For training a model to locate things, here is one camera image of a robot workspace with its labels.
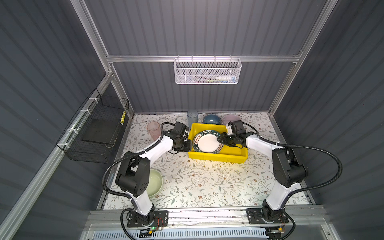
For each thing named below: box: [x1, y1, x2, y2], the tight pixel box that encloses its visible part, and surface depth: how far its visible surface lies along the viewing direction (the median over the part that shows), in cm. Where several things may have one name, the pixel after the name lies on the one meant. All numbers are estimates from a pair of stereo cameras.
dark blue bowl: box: [202, 114, 222, 125], surface depth 114 cm
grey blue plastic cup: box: [187, 109, 199, 128], surface depth 107 cm
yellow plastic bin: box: [188, 123, 249, 164], surface depth 96 cm
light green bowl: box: [146, 169, 164, 198], surface depth 81 cm
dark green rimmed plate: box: [192, 130, 224, 154], surface depth 101 cm
